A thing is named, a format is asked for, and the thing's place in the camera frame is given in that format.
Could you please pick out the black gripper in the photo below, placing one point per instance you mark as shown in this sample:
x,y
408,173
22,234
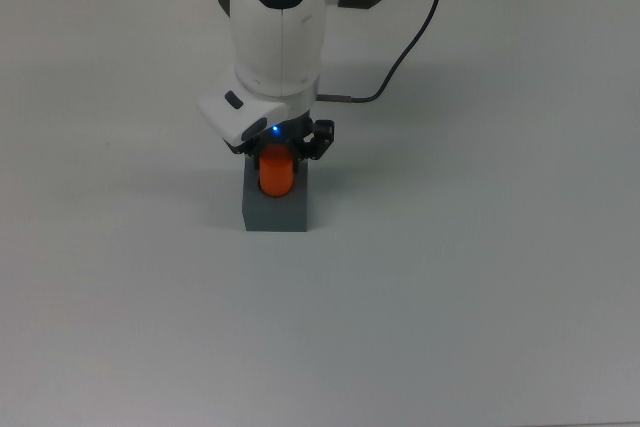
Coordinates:
x,y
285,131

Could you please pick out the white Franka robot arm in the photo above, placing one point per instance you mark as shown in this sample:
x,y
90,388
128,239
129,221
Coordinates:
x,y
280,22

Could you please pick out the grey block with hole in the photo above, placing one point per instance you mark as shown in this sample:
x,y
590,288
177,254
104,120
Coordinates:
x,y
275,212

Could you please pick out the orange cylinder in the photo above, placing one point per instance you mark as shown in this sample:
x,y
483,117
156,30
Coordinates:
x,y
276,172

